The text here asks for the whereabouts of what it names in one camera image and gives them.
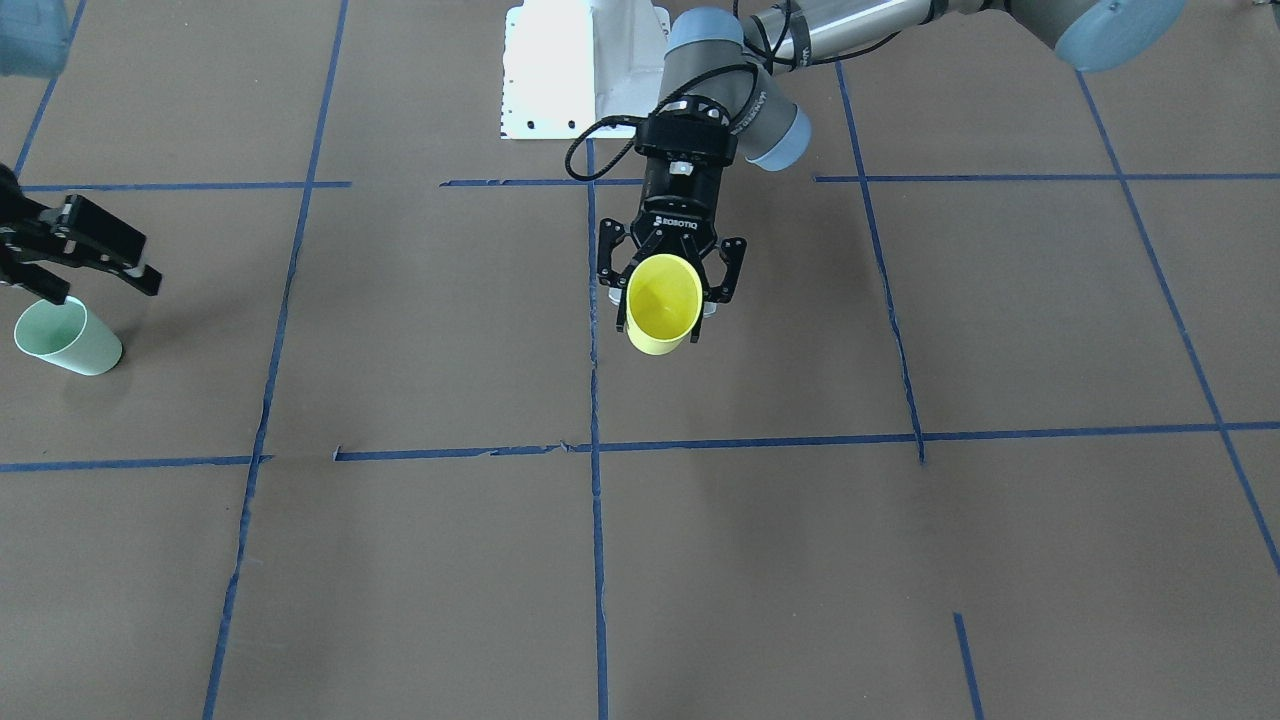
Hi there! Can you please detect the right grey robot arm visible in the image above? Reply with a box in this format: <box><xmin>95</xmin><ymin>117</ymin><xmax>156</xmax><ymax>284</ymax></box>
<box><xmin>1</xmin><ymin>1</ymin><xmax>163</xmax><ymax>305</ymax></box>

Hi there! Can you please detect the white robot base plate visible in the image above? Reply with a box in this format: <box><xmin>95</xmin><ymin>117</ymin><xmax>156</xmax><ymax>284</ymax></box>
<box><xmin>499</xmin><ymin>1</ymin><xmax>672</xmax><ymax>141</ymax></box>

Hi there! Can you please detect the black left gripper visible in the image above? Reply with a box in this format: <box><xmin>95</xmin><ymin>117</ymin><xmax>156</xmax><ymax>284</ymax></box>
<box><xmin>596</xmin><ymin>111</ymin><xmax>748</xmax><ymax>345</ymax></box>

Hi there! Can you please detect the green plastic cup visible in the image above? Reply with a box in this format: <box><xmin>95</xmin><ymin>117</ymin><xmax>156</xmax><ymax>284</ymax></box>
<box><xmin>13</xmin><ymin>296</ymin><xmax>124</xmax><ymax>377</ymax></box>

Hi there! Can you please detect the black camera cable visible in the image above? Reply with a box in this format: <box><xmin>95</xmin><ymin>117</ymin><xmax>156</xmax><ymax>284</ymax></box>
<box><xmin>564</xmin><ymin>0</ymin><xmax>801</xmax><ymax>183</ymax></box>

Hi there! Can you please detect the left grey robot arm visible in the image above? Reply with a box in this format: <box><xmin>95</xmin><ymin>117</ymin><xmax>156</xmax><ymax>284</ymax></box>
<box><xmin>591</xmin><ymin>1</ymin><xmax>1184</xmax><ymax>356</ymax></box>

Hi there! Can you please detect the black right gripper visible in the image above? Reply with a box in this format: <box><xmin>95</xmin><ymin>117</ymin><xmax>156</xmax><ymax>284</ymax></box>
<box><xmin>1</xmin><ymin>165</ymin><xmax>163</xmax><ymax>297</ymax></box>

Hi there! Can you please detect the yellow plastic cup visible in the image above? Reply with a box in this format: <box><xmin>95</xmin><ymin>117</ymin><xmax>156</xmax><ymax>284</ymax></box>
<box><xmin>623</xmin><ymin>254</ymin><xmax>704</xmax><ymax>356</ymax></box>

